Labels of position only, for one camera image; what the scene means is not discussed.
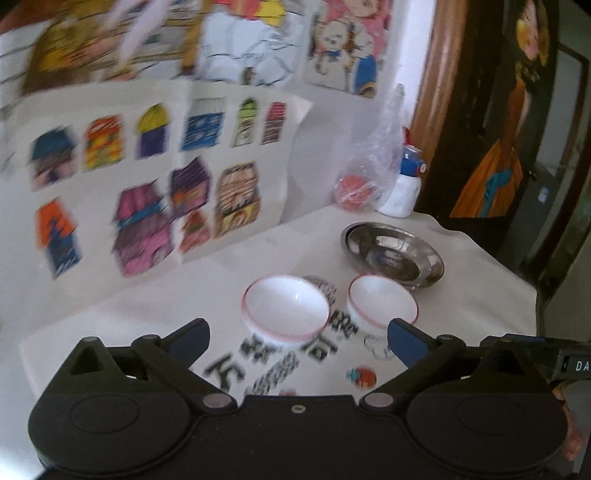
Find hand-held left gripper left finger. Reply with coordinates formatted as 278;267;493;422
68;318;237;414

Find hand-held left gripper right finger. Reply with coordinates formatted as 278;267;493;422
359;318;541;414

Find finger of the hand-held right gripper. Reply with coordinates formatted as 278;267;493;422
502;333;560;365

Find white floral bowl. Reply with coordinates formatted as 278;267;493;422
346;274;420;344

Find large steel plate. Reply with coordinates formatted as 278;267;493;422
341;220;445;291

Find white bowl red rim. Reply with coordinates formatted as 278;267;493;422
242;274;331;349

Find person's right hand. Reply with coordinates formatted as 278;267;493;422
553;382;579;460

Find white printed table cloth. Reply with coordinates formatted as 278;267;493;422
18;203;540;402

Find coloured houses drawing paper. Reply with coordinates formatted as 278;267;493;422
0;78;315;283

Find dark grey cabinet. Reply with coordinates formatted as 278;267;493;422
519;41;591;296

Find white bottle blue lid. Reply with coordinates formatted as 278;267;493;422
379;129;428;219

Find red crumpled object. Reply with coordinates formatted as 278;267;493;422
337;174;378;211

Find dark orange dress poster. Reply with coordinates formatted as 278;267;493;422
449;0;563;220

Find clear plastic bag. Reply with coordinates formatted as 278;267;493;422
335;84;408;213

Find cartoon child bear poster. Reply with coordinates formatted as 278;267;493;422
305;0;394;100

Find brown wooden frame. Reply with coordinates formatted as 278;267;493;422
410;0;509;217

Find large coloured wall poster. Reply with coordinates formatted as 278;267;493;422
0;0;320;112

